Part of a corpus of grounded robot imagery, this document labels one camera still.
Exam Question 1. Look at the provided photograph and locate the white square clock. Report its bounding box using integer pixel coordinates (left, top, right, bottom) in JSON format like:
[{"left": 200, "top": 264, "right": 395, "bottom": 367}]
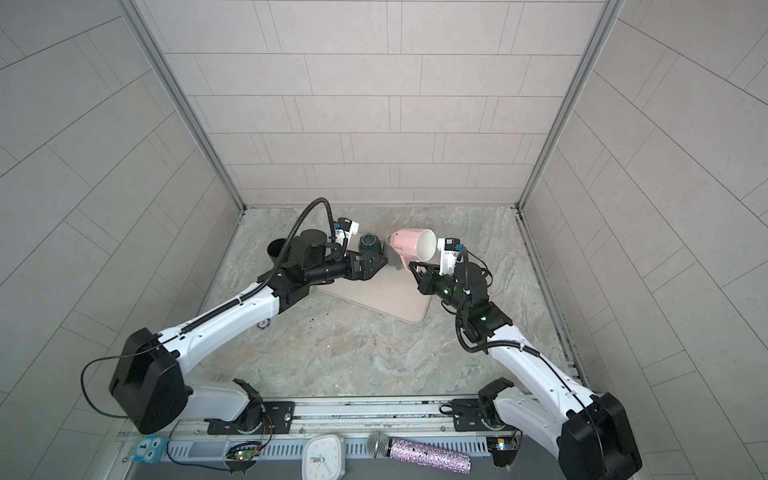
[{"left": 302, "top": 434, "right": 346, "bottom": 480}]

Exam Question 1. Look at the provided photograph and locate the small black circuit device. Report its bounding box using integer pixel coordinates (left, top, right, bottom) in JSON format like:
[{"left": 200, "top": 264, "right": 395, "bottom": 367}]
[{"left": 486, "top": 436, "right": 521, "bottom": 469}]

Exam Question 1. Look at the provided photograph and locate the metal base rail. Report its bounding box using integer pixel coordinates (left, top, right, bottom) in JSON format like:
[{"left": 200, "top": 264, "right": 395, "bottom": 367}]
[{"left": 107, "top": 392, "right": 619, "bottom": 463}]

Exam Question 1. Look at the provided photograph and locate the pink faceted mug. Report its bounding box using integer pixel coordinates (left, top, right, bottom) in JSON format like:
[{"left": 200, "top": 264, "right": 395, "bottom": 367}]
[{"left": 386, "top": 228, "right": 437, "bottom": 268}]

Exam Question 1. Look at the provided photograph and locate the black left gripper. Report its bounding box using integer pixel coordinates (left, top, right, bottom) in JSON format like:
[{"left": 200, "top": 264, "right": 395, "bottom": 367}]
[{"left": 303, "top": 249, "right": 387, "bottom": 287}]

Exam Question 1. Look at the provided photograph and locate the black mug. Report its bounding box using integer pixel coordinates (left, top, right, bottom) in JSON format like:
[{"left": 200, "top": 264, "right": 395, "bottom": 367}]
[{"left": 267, "top": 238, "right": 290, "bottom": 266}]

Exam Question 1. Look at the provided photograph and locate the metal corner wall profile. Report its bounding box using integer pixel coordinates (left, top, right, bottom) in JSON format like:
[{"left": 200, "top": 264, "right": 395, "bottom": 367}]
[{"left": 517, "top": 0, "right": 623, "bottom": 212}]

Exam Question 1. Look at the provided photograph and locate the beige plastic tray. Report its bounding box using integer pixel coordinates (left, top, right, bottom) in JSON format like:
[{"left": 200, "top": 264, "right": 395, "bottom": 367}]
[{"left": 317, "top": 266, "right": 431, "bottom": 324}]

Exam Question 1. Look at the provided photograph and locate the small green circuit board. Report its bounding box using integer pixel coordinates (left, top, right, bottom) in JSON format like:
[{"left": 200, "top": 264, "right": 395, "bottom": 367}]
[{"left": 225, "top": 441, "right": 262, "bottom": 462}]

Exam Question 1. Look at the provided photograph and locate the glittery pink microphone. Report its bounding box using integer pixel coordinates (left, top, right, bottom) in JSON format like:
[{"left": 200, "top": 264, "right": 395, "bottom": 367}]
[{"left": 366, "top": 432, "right": 471, "bottom": 475}]

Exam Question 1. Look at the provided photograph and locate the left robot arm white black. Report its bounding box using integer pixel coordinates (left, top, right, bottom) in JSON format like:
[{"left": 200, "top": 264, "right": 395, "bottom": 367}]
[{"left": 108, "top": 197, "right": 388, "bottom": 435}]

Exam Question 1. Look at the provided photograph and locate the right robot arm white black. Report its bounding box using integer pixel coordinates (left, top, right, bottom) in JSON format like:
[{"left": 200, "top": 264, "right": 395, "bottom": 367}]
[{"left": 408, "top": 260, "right": 642, "bottom": 479}]

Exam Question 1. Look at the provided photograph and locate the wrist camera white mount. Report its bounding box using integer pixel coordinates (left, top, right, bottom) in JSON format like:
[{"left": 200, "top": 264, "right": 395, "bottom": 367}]
[
  {"left": 334, "top": 217, "right": 359, "bottom": 247},
  {"left": 437, "top": 237, "right": 463, "bottom": 275}
]

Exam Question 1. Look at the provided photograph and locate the left metal corner profile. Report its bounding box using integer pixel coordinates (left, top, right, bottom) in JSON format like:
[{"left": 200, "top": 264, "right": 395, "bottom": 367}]
[{"left": 115, "top": 0, "right": 247, "bottom": 215}]

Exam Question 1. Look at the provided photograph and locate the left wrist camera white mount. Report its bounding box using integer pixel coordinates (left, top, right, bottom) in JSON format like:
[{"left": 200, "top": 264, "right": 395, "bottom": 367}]
[{"left": 334, "top": 217, "right": 359, "bottom": 247}]

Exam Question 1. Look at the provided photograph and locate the dark green faceted mug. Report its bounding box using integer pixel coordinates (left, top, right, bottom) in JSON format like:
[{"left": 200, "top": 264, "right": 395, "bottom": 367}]
[{"left": 358, "top": 233, "right": 383, "bottom": 255}]

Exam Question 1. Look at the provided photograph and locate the blue white power socket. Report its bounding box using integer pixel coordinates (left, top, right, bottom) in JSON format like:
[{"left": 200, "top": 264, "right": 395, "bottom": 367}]
[{"left": 132, "top": 435, "right": 168, "bottom": 464}]

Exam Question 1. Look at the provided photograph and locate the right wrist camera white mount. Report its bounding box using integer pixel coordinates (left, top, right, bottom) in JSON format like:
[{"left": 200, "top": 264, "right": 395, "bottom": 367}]
[{"left": 437, "top": 237, "right": 463, "bottom": 275}]

